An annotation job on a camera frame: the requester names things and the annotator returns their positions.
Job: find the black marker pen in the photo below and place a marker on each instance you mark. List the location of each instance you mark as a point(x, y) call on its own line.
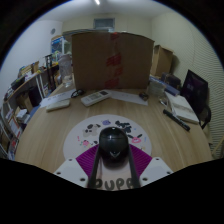
point(176, 120)

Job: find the open brown cardboard box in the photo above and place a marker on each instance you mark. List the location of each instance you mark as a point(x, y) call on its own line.
point(162, 61)

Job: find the clear plastic container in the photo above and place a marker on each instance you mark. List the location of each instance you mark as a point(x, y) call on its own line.
point(156, 89)

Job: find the black office chair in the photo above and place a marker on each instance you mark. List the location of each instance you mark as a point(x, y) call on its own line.
point(196, 90)

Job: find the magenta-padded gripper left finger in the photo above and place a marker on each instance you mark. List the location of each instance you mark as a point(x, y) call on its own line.
point(70, 170)

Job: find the white book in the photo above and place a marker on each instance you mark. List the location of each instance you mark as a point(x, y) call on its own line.
point(183, 108)

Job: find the long white paper sheet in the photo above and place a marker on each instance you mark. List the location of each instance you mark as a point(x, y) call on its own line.
point(56, 97)

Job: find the black computer mouse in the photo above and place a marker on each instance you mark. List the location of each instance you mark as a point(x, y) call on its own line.
point(113, 143)

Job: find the plain white remote control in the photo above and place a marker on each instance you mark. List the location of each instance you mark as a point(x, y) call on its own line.
point(57, 105)

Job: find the white remote control with buttons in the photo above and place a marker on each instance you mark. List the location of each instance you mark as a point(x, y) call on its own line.
point(95, 98)

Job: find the ceiling tube light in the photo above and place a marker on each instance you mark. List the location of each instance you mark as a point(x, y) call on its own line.
point(97, 2)

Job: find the black eyeglasses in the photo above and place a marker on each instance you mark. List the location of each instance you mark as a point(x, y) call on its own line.
point(77, 93)

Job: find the blue book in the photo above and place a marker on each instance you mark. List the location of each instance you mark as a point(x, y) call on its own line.
point(168, 87)

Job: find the cartoon print mouse pad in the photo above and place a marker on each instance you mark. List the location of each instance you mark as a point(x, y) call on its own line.
point(80, 136)

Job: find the clear plastic water jug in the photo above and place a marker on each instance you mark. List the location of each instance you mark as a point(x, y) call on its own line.
point(65, 70)

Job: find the cluttered shelf unit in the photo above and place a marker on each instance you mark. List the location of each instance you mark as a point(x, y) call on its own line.
point(20, 96)

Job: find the large brown cardboard box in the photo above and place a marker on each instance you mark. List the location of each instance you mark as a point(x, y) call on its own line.
point(96, 61)

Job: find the wall air vent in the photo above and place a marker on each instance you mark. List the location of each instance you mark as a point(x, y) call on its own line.
point(104, 23)

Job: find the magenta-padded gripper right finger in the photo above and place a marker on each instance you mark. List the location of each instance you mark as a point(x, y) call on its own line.
point(155, 170)

